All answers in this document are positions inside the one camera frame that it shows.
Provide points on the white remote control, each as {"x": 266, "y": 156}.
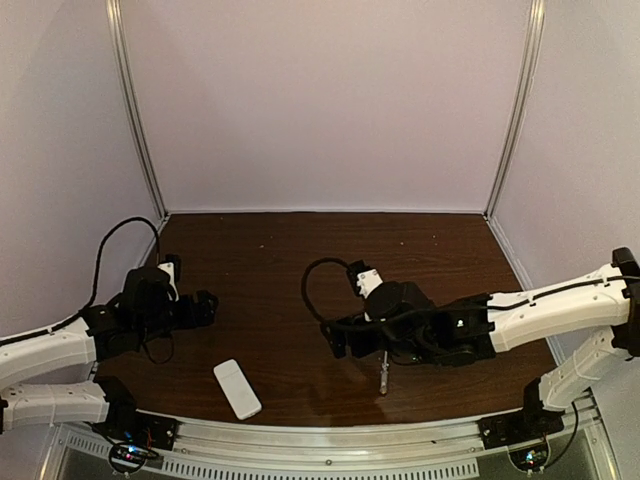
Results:
{"x": 237, "y": 390}

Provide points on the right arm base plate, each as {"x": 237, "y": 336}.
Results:
{"x": 513, "y": 428}

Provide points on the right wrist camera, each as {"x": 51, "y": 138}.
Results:
{"x": 363, "y": 278}

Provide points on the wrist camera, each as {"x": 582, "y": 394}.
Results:
{"x": 363, "y": 278}
{"x": 171, "y": 265}

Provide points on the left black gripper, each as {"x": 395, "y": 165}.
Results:
{"x": 201, "y": 308}

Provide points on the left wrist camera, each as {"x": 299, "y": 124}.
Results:
{"x": 171, "y": 265}

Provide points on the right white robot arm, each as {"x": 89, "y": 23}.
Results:
{"x": 481, "y": 327}

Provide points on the clear handle screwdriver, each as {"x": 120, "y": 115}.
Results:
{"x": 384, "y": 374}

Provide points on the right aluminium frame post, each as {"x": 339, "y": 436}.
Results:
{"x": 528, "y": 67}

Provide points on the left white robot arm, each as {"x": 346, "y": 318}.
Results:
{"x": 148, "y": 308}

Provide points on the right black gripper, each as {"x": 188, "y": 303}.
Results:
{"x": 338, "y": 338}

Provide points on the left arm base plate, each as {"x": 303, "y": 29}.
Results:
{"x": 142, "y": 429}

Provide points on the left aluminium frame post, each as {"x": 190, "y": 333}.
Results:
{"x": 132, "y": 109}

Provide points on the front aluminium rail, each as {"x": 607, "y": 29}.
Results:
{"x": 451, "y": 449}

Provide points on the aluminium frame post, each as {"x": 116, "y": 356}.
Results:
{"x": 132, "y": 109}
{"x": 528, "y": 67}

